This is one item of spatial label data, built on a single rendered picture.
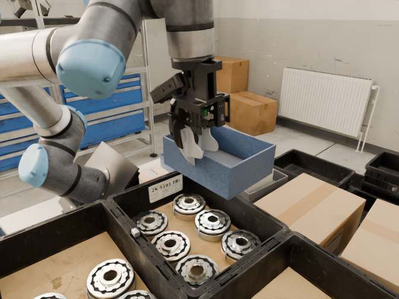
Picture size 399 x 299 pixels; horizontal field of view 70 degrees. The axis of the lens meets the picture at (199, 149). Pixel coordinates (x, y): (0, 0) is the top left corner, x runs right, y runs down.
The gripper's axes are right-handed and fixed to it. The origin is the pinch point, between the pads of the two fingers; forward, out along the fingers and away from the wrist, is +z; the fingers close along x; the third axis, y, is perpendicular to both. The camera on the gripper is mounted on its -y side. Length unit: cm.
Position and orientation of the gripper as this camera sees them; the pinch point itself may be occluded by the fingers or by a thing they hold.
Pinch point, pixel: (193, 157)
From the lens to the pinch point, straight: 57.4
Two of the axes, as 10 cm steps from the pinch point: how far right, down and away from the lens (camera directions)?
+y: 6.6, 3.3, -6.8
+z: 0.6, 8.7, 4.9
